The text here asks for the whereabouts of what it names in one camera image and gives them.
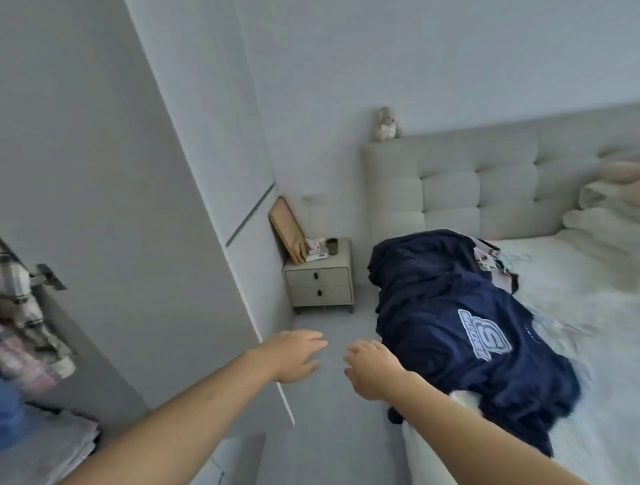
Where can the grey tufted headboard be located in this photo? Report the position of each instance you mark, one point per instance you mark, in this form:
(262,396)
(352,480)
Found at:
(450,175)

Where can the light blue hanger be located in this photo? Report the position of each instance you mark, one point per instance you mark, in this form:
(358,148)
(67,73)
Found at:
(517,257)

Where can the metal door hinge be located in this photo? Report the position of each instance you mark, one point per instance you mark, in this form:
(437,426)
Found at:
(47,277)

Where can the blue denim shirt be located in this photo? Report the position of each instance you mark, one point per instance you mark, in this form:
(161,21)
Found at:
(10,414)

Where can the navy Skechers tee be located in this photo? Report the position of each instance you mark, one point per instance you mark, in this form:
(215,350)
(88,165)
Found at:
(450,360)

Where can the brown wooden board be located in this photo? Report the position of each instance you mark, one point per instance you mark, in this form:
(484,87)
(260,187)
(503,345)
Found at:
(285,230)

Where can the person's left forearm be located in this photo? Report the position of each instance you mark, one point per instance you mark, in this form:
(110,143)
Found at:
(175,429)

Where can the light grey clothes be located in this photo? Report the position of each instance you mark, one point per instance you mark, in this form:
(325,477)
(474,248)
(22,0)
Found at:
(50,444)

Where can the beige nightstand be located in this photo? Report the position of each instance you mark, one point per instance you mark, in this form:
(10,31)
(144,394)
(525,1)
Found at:
(320,285)

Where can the bed with white bedspread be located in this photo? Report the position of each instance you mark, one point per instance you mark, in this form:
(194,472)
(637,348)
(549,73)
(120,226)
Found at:
(600,325)

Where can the cream plaid shirt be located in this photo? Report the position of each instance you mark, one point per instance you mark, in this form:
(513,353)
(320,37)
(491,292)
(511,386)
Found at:
(20,300)

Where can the person's left hand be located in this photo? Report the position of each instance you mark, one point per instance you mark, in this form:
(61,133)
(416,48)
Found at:
(290,355)

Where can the tissue packet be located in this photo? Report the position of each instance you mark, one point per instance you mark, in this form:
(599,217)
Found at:
(315,250)

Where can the white wardrobe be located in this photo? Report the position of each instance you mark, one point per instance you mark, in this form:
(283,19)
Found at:
(100,150)

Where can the cream teddy bear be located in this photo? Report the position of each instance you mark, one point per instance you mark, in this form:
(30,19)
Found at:
(386,125)

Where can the person's right hand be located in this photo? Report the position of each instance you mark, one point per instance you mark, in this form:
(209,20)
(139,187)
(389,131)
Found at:
(380,372)

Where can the person's right forearm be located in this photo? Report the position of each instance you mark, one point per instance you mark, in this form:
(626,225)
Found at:
(475,439)

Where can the grey sweater red stitching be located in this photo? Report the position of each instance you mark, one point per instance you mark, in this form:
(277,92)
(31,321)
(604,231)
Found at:
(505,277)

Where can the black cup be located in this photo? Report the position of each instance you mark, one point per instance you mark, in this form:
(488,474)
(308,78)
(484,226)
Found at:
(332,246)

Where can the beige plush toy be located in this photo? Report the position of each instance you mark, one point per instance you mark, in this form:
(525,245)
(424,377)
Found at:
(622,172)

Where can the stack of white bedding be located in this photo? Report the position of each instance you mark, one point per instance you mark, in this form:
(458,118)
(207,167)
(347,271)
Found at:
(605,225)

